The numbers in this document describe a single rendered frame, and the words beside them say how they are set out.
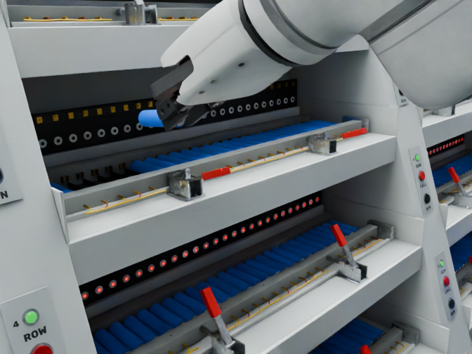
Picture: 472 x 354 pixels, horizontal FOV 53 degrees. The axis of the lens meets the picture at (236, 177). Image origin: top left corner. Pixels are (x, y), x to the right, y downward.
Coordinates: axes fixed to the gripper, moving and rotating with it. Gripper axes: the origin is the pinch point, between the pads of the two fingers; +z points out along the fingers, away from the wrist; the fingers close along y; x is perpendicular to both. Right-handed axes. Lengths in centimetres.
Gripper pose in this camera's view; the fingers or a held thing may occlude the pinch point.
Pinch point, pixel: (182, 107)
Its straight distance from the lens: 48.4
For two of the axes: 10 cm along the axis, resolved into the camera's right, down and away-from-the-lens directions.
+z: -5.7, 3.2, 7.6
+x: 3.7, 9.2, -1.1
